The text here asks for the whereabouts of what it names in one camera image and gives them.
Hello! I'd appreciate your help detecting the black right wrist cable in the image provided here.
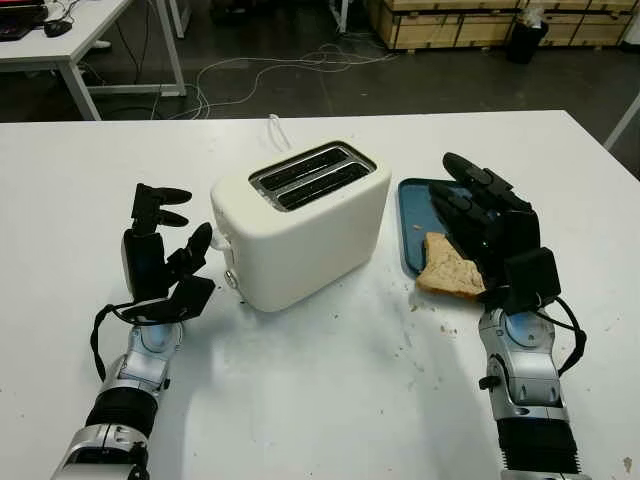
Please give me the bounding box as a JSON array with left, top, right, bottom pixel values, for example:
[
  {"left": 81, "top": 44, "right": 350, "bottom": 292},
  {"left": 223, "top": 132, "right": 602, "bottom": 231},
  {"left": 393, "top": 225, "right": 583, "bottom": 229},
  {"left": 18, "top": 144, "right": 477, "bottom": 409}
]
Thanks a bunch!
[{"left": 542, "top": 294, "right": 587, "bottom": 381}]

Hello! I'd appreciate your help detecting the white toaster power cord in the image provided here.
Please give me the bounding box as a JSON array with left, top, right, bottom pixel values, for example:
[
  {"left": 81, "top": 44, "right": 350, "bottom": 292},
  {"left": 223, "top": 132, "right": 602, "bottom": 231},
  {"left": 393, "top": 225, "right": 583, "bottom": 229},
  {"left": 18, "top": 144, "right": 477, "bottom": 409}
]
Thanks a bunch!
[{"left": 268, "top": 113, "right": 291, "bottom": 151}]

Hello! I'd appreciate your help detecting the white office desk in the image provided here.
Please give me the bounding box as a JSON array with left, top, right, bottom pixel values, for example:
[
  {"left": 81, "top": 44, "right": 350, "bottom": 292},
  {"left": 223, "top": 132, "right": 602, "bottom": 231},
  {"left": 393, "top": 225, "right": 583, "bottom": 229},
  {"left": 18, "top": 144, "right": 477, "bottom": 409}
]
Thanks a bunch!
[{"left": 0, "top": 0, "right": 187, "bottom": 121}]

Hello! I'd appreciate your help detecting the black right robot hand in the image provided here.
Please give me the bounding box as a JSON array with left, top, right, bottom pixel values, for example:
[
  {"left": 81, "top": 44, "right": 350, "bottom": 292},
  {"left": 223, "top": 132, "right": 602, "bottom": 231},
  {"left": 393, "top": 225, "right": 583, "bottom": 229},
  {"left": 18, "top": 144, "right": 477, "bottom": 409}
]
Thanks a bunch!
[{"left": 429, "top": 152, "right": 542, "bottom": 301}]

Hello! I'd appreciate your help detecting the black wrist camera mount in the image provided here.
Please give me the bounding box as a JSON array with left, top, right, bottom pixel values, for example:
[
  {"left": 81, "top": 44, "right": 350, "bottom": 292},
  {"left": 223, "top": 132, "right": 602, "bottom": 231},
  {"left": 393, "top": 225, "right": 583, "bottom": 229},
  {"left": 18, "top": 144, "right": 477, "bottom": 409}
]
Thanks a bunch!
[
  {"left": 122, "top": 276, "right": 216, "bottom": 324},
  {"left": 503, "top": 247, "right": 560, "bottom": 314}
]

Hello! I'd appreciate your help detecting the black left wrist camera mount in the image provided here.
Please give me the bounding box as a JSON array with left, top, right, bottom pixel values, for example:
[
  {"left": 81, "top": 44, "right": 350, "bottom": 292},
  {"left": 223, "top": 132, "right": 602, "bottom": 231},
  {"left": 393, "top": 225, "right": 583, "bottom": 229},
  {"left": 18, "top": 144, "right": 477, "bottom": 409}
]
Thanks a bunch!
[{"left": 122, "top": 276, "right": 216, "bottom": 324}]

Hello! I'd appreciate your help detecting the brown bread slice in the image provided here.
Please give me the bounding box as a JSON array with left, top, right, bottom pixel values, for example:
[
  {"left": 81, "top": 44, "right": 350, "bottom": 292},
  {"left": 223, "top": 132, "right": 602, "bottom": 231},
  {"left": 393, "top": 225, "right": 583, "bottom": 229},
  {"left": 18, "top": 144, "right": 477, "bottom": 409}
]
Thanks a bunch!
[{"left": 415, "top": 231, "right": 487, "bottom": 300}]

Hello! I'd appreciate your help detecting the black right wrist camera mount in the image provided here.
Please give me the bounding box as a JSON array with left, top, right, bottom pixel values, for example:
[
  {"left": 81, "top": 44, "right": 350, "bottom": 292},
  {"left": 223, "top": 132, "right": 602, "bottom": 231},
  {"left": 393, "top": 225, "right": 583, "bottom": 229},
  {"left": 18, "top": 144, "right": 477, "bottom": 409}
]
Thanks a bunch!
[{"left": 503, "top": 247, "right": 560, "bottom": 314}]

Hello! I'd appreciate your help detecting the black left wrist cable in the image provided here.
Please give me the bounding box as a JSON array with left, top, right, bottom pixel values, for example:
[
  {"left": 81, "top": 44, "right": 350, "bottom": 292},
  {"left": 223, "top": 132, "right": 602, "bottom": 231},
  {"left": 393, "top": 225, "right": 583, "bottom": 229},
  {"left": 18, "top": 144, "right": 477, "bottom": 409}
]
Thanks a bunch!
[{"left": 89, "top": 302, "right": 146, "bottom": 384}]

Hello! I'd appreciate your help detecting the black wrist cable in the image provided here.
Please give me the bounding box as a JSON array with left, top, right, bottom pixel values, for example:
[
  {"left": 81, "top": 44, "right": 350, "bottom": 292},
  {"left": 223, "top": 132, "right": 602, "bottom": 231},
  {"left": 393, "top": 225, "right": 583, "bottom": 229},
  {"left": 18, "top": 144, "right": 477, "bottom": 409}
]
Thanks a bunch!
[
  {"left": 542, "top": 294, "right": 587, "bottom": 381},
  {"left": 89, "top": 302, "right": 146, "bottom": 384}
]

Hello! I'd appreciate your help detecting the white slanted table leg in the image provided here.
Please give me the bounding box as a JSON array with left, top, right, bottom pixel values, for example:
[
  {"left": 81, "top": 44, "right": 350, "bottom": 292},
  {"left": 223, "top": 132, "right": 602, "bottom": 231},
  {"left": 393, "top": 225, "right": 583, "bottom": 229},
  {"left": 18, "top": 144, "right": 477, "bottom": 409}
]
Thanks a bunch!
[{"left": 603, "top": 94, "right": 640, "bottom": 151}]

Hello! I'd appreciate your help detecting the black laptop with red screen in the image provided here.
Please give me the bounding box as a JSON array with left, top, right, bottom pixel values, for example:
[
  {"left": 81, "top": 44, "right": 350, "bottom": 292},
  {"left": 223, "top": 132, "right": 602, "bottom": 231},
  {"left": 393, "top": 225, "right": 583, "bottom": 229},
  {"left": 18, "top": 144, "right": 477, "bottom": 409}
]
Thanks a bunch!
[{"left": 0, "top": 4, "right": 49, "bottom": 41}]

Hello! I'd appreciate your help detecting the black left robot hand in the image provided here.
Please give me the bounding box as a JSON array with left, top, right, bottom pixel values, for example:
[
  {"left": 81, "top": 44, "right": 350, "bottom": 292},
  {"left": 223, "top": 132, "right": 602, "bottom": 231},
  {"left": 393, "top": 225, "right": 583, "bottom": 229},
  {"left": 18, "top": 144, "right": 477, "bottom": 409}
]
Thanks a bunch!
[{"left": 121, "top": 183, "right": 214, "bottom": 304}]

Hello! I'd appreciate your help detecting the blue plastic tray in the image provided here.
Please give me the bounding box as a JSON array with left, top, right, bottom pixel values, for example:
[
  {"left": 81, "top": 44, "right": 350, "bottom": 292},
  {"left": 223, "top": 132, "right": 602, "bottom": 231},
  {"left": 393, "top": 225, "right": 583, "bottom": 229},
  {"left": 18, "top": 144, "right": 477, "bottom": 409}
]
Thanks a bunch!
[{"left": 397, "top": 177, "right": 489, "bottom": 277}]

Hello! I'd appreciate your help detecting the black trash bin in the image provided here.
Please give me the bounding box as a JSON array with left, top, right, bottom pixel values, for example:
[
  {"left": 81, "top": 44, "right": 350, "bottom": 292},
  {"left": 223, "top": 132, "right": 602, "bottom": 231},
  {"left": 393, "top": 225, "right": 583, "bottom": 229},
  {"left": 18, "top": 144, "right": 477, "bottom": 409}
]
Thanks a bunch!
[{"left": 507, "top": 12, "right": 550, "bottom": 65}]

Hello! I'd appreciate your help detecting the white two-slot toaster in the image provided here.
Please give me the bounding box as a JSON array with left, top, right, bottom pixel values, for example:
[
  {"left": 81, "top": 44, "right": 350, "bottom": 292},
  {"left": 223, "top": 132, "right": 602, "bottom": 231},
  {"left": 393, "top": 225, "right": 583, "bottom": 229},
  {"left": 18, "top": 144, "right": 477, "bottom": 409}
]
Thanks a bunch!
[{"left": 209, "top": 141, "right": 393, "bottom": 314}]

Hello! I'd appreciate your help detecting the white floor cable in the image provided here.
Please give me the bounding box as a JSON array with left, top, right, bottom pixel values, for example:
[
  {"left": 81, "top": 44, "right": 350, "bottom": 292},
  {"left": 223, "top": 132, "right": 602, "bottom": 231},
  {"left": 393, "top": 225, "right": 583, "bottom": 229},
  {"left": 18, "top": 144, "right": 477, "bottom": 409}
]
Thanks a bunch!
[{"left": 194, "top": 42, "right": 401, "bottom": 121}]

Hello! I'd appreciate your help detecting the white metal frame leg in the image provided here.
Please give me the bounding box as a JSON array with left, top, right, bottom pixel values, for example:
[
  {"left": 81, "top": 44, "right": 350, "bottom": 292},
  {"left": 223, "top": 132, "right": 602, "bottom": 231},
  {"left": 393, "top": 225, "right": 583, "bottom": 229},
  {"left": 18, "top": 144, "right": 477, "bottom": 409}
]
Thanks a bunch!
[
  {"left": 327, "top": 0, "right": 351, "bottom": 34},
  {"left": 167, "top": 0, "right": 184, "bottom": 39}
]

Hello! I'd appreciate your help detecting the plywood crate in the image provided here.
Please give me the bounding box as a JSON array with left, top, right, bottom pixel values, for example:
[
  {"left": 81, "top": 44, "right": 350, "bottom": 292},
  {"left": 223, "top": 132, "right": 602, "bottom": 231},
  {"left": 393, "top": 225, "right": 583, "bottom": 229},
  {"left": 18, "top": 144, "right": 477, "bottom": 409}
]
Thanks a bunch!
[
  {"left": 367, "top": 0, "right": 524, "bottom": 51},
  {"left": 519, "top": 0, "right": 639, "bottom": 49}
]

